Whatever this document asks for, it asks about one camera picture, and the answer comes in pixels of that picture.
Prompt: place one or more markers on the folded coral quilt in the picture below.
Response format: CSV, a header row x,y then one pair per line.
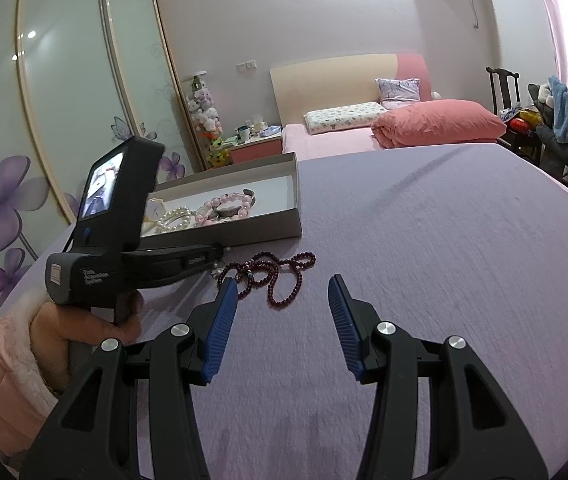
x,y
437,122

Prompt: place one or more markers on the pink jacket sleeve forearm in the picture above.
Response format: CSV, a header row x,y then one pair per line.
x,y
25,399

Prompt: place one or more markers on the silver bangle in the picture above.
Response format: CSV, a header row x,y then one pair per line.
x,y
232,206

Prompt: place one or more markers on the grey cardboard jewelry tray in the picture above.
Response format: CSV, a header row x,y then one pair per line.
x,y
275,216

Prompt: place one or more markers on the wall socket plate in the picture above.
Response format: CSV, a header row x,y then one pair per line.
x,y
243,67

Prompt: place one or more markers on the floral white pillow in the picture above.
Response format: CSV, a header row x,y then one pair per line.
x,y
343,117

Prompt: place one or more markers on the small purple pillow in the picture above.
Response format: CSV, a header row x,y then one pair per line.
x,y
394,93

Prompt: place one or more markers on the purple table cloth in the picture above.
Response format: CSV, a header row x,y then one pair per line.
x,y
466,240

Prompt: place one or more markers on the bed with pink sheet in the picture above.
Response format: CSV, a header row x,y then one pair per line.
x,y
306,146

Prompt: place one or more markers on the dark wooden chair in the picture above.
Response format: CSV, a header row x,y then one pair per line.
x,y
519,137

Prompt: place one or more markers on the tube of plush toys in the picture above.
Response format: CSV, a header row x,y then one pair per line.
x,y
204,117

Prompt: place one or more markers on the sliding wardrobe with purple flowers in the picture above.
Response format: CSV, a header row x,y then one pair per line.
x,y
77,77

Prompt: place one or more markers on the pink beige nightstand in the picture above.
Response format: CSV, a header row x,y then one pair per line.
x,y
257,148

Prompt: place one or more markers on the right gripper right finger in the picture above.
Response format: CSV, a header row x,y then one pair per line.
x,y
475,431

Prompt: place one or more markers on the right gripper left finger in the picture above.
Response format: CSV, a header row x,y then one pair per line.
x,y
91,433

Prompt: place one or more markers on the white mug on nightstand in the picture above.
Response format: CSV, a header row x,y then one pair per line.
x,y
244,133

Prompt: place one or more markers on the beige pink headboard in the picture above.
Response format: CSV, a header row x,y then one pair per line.
x,y
345,80

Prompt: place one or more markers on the person left hand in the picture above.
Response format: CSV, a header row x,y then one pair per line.
x,y
54,328

